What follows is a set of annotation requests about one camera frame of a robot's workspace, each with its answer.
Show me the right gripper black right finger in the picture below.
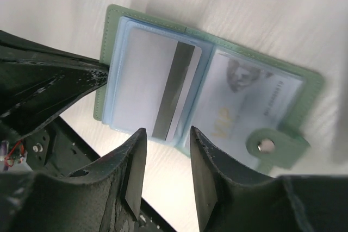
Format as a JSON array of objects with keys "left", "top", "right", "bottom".
[{"left": 190, "top": 127, "right": 347, "bottom": 231}]

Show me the green card holder wallet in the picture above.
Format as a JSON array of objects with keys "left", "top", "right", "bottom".
[{"left": 94, "top": 4, "right": 324, "bottom": 174}]

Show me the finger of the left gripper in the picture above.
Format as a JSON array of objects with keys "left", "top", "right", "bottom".
[{"left": 1, "top": 31, "right": 109, "bottom": 141}]

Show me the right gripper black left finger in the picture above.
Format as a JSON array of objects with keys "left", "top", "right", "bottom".
[{"left": 1, "top": 128, "right": 147, "bottom": 231}]

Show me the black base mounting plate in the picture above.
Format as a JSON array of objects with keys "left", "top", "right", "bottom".
[{"left": 0, "top": 116, "right": 177, "bottom": 232}]

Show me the white card with black stripe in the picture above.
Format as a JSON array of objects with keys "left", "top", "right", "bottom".
[{"left": 110, "top": 28, "right": 202, "bottom": 142}]

